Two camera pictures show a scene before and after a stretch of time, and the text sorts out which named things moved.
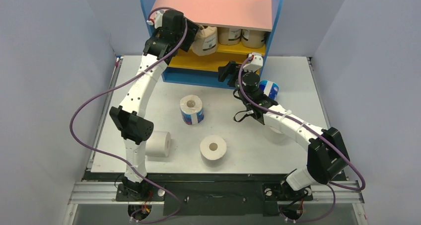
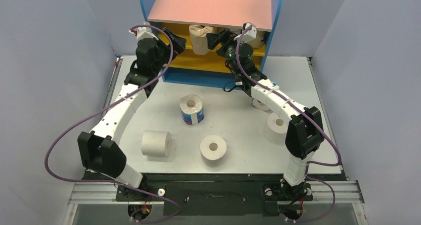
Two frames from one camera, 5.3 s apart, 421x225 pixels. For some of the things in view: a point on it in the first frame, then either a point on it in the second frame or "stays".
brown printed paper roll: [205, 42] stays
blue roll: [191, 109] stays
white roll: [213, 149] stays
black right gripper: [233, 71] to [222, 42]
